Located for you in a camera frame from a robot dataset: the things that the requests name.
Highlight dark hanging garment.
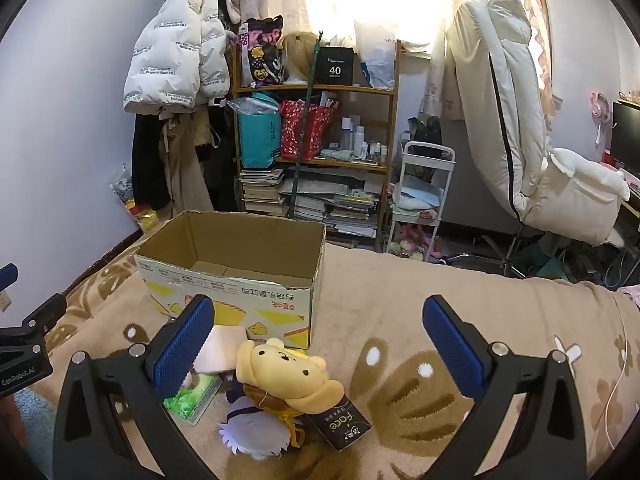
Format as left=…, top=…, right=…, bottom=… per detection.
left=206, top=94, right=240, bottom=213

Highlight white puffer jacket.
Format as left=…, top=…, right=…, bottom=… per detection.
left=122, top=0, right=232, bottom=115

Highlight white plastic bag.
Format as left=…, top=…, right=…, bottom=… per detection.
left=354, top=20, right=398, bottom=90

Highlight red printed bag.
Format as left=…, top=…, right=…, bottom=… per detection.
left=279, top=99, right=335, bottom=161

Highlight green tissue pack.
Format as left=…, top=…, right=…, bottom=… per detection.
left=164, top=372, right=223, bottom=426

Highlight blond wig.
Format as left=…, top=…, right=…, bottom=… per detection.
left=279, top=31, right=318, bottom=84

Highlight green pole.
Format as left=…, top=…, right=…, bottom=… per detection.
left=287, top=30, right=323, bottom=221

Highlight yellow bear plush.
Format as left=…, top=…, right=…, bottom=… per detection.
left=235, top=337, right=346, bottom=418

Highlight stack of books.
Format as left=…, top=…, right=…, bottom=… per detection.
left=239, top=167, right=291, bottom=217

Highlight black hanging coat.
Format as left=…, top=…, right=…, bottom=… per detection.
left=131, top=110, right=173, bottom=212

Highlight teal bag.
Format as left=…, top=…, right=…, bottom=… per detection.
left=236, top=92, right=282, bottom=170

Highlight pile of magazines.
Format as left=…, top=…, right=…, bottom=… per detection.
left=280, top=167, right=382, bottom=239

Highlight light blue cloth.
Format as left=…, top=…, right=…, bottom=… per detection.
left=400, top=185, right=442, bottom=202

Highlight white cable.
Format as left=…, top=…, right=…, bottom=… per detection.
left=602, top=302, right=632, bottom=451

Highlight white rolling cart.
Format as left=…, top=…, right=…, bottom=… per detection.
left=385, top=141, right=456, bottom=261

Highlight pink plush toys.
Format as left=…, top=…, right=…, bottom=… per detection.
left=394, top=224, right=442, bottom=261

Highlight white-haired plush doll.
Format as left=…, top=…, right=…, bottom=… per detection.
left=218, top=375, right=306, bottom=462

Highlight person's blue grey clothing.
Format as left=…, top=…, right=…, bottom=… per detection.
left=12, top=389, right=57, bottom=461

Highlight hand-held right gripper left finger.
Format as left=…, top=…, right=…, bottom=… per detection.
left=52, top=294, right=216, bottom=480

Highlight purple black printed bag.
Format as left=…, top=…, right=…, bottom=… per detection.
left=240, top=16, right=287, bottom=87

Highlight black box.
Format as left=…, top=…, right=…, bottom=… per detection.
left=316, top=46, right=357, bottom=86

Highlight person's left forearm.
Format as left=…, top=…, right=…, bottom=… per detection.
left=0, top=396, right=25, bottom=458

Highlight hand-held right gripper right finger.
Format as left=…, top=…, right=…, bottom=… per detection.
left=422, top=296, right=588, bottom=480

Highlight clear bag of toys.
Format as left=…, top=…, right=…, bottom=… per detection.
left=110, top=162, right=158, bottom=231

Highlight black monitor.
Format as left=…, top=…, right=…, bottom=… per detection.
left=611, top=100, right=640, bottom=176

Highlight beige brown printed blanket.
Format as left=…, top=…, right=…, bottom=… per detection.
left=12, top=240, right=640, bottom=480

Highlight printed cardboard box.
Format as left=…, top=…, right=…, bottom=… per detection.
left=134, top=210, right=327, bottom=351

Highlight row of white cosmetic bottles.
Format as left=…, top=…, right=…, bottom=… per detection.
left=340, top=115, right=390, bottom=163

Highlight beige hanging coat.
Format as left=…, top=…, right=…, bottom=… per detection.
left=159, top=107, right=213, bottom=212

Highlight black packet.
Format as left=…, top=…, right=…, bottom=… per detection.
left=305, top=394, right=372, bottom=452

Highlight bamboo shelf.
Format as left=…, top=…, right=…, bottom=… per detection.
left=232, top=40, right=401, bottom=253

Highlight white office chair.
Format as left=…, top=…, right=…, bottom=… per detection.
left=445, top=0, right=631, bottom=281

